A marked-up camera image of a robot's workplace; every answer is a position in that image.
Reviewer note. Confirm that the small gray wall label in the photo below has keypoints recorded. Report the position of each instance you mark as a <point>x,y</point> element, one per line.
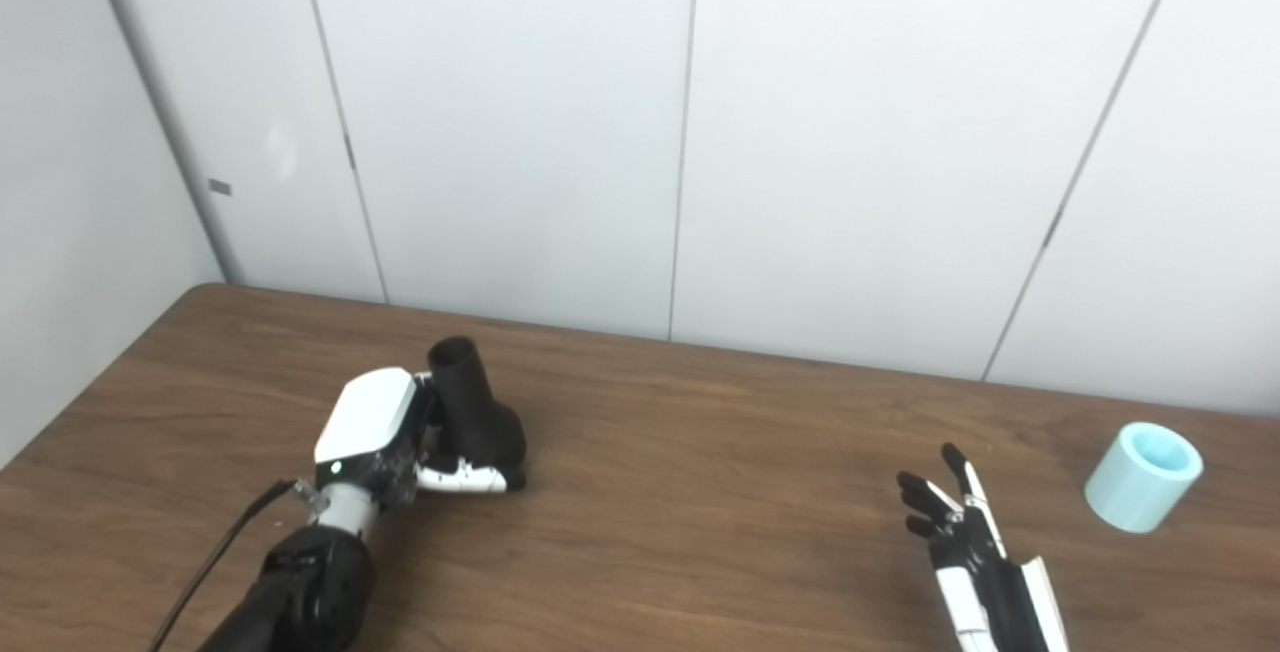
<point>220,187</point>

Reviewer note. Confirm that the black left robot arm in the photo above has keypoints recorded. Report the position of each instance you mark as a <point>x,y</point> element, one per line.
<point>310,582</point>

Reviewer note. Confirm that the black nozzle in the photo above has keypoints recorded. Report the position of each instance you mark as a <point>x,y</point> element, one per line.
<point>480,422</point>

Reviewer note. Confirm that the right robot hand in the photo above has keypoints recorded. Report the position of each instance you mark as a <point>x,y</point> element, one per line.
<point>985,592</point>

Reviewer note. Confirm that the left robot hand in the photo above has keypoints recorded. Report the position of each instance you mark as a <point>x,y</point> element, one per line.
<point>365,422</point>

